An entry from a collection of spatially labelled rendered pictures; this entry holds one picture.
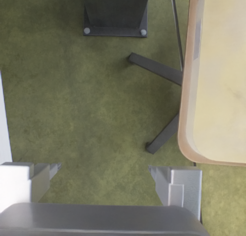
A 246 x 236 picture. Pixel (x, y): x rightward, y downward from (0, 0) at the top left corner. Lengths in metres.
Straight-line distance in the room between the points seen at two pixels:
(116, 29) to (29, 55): 0.34
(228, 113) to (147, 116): 0.63
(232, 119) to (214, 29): 0.17
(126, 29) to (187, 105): 0.63
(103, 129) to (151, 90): 0.23
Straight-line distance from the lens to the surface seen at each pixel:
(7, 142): 0.33
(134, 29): 1.22
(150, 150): 1.15
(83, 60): 1.21
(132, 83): 1.20
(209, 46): 0.61
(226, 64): 0.61
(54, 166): 0.17
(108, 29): 1.21
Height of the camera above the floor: 1.19
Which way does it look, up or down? 88 degrees down
